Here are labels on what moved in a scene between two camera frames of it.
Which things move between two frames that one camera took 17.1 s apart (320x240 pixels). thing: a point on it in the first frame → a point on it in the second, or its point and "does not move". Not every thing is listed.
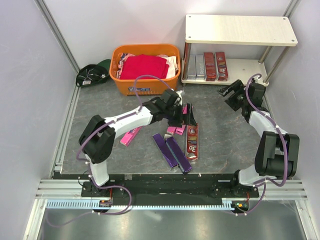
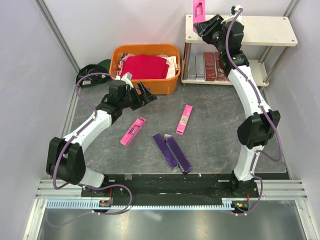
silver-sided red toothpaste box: [210, 75] does not move
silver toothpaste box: [192, 70] does not move
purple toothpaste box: [178, 155] does not move
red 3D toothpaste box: [222, 69] does not move
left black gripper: [180, 121] → [139, 102]
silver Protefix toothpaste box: [200, 67] does not move
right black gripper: [238, 87] → [202, 28]
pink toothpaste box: [126, 139] does not move
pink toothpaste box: [171, 129] → [199, 11]
